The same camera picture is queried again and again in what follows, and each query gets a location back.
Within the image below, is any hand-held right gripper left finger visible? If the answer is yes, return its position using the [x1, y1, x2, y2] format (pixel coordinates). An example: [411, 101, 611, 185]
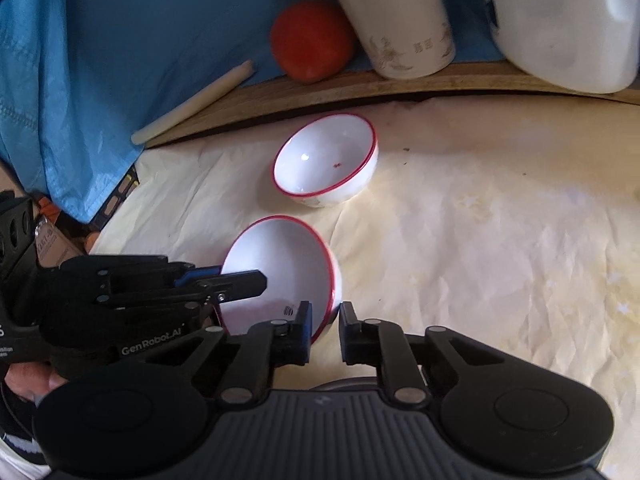
[192, 301, 314, 405]

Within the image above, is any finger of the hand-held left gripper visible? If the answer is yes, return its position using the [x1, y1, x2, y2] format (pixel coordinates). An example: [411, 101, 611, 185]
[95, 270, 269, 322]
[97, 255, 224, 292]

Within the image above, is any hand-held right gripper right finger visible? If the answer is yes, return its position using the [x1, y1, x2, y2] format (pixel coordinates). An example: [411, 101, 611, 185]
[338, 301, 453, 405]

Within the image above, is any white bowl red rim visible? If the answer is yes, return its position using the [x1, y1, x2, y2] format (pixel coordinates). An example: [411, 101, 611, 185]
[273, 113, 380, 210]
[219, 215, 345, 346]

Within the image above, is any person's left hand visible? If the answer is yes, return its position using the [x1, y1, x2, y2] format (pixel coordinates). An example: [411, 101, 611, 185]
[2, 361, 69, 404]

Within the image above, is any black plastic crate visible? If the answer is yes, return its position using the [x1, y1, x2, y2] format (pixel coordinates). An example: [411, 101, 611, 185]
[97, 162, 140, 231]

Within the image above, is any cream table cloth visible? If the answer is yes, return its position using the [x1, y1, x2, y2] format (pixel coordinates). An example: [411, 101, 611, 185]
[89, 95, 640, 480]

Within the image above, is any wooden rolling pin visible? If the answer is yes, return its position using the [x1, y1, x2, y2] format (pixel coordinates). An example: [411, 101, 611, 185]
[131, 60, 256, 146]

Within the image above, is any wooden shelf board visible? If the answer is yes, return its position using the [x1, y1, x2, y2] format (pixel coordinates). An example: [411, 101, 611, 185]
[142, 57, 640, 150]

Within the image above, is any light blue jacket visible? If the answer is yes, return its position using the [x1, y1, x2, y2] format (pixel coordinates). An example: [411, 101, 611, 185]
[0, 0, 501, 226]

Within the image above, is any red tomato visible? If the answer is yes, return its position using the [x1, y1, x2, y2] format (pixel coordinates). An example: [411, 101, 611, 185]
[269, 1, 357, 85]

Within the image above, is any white thermos cup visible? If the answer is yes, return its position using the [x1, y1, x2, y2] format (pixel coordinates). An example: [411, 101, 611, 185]
[322, 0, 457, 80]

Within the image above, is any white water bottle blue lid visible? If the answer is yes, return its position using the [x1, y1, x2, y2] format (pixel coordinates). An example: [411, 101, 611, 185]
[475, 0, 640, 95]

